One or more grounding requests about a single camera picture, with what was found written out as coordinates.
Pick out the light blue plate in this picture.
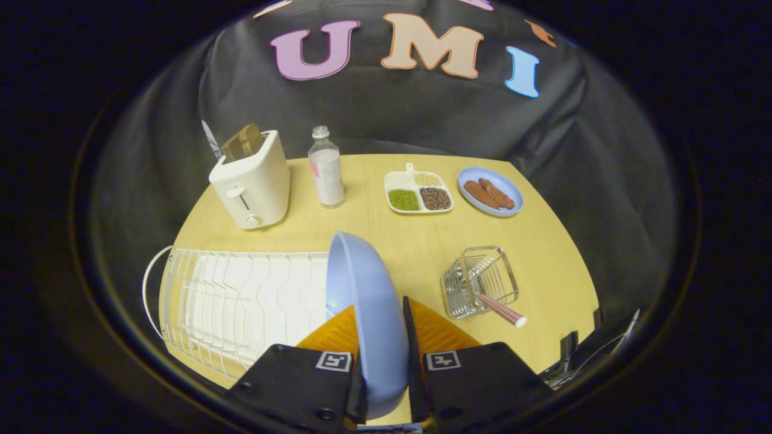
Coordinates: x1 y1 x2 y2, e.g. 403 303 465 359
325 231 410 420

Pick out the clear plastic bottle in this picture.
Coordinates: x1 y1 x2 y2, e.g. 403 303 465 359
308 125 346 208

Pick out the metal wire basket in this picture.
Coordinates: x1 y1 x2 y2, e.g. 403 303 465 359
442 245 520 319

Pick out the brown toast slice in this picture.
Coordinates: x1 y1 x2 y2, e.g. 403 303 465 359
239 124 265 155
221 134 247 162

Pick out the spoon with checkered handle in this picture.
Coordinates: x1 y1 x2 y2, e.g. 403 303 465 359
476 294 527 328

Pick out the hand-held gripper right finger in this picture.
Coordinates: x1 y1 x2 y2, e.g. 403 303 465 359
402 295 554 426

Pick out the black table clamp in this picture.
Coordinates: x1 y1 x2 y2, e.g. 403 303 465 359
560 306 605 365

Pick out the white divided tray of beans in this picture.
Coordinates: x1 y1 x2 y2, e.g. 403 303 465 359
384 163 454 215

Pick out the cream toaster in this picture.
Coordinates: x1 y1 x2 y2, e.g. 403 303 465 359
209 130 291 230

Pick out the blue plate with brown food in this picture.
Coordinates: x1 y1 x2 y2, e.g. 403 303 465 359
458 167 524 218

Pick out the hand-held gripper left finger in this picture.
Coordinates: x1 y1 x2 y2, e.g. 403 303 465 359
224 304 369 433

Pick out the black backdrop cloth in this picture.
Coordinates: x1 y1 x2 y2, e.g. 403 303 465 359
90 0 682 326

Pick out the white wire dish rack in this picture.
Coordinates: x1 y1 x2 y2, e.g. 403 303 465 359
142 245 334 380

